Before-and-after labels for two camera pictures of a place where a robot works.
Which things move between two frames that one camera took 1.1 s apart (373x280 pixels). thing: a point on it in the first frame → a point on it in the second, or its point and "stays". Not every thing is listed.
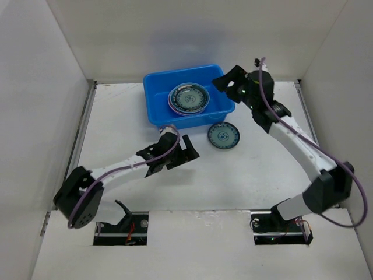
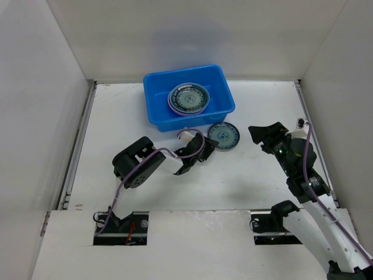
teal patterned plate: (189, 98) stays
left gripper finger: (192, 153) → (209, 147)
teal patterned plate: (224, 135) stays
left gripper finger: (172, 165) → (200, 158)
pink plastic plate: (180, 112) stays
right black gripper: (238, 84) → (270, 137)
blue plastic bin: (157, 84) stays
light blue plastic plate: (189, 98) stays
